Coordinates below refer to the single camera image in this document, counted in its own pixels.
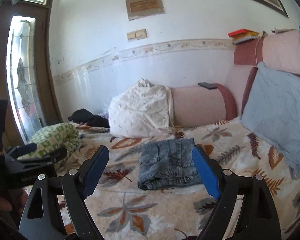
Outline grey-blue denim pants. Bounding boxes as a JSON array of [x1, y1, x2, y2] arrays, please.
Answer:
[[138, 138, 201, 191]]

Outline left hand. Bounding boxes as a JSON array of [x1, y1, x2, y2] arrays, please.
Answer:
[[0, 196, 24, 215]]

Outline green white rolled quilt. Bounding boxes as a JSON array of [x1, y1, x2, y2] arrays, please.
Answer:
[[18, 123, 82, 170]]

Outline black garment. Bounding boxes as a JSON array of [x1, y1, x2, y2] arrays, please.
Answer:
[[68, 108, 110, 128]]

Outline stained glass wooden door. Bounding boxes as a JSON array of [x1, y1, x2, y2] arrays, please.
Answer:
[[0, 0, 61, 148]]

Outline clear plastic bag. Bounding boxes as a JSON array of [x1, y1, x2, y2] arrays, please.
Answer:
[[97, 109, 109, 120]]

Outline light blue pillow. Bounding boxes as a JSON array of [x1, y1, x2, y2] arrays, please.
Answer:
[[241, 62, 300, 178]]

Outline pink bolster cushion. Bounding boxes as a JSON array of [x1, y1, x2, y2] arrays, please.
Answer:
[[171, 84, 237, 128]]

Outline white floral pillow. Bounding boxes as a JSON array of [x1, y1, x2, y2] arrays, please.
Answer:
[[108, 79, 175, 138]]

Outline pink padded headboard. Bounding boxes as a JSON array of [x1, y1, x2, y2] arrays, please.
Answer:
[[225, 30, 300, 115]]

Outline beige wall switch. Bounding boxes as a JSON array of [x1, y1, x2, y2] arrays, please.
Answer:
[[127, 29, 147, 41]]

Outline wooden wall plaque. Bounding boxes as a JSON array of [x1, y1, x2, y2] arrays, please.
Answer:
[[125, 0, 165, 21]]

